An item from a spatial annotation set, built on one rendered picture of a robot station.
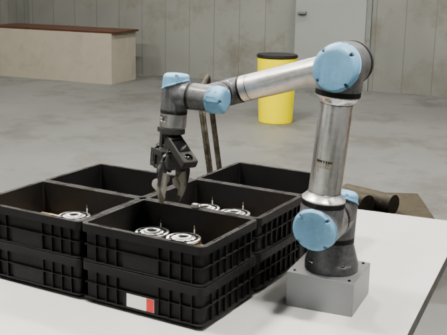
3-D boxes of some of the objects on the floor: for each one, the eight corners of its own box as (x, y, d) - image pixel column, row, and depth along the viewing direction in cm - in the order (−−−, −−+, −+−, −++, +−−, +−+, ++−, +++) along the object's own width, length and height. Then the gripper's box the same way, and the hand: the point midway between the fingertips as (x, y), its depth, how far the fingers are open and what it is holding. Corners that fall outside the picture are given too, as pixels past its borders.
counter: (18, 70, 1309) (16, 22, 1292) (139, 79, 1228) (138, 28, 1211) (-10, 74, 1248) (-12, 25, 1231) (115, 84, 1167) (114, 32, 1150)
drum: (288, 126, 881) (291, 57, 864) (249, 123, 896) (251, 54, 879) (300, 119, 921) (302, 53, 903) (263, 116, 936) (264, 51, 919)
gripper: (180, 124, 241) (175, 195, 245) (144, 125, 233) (140, 199, 238) (197, 129, 234) (191, 203, 238) (160, 131, 227) (155, 207, 231)
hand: (171, 199), depth 236 cm, fingers open, 5 cm apart
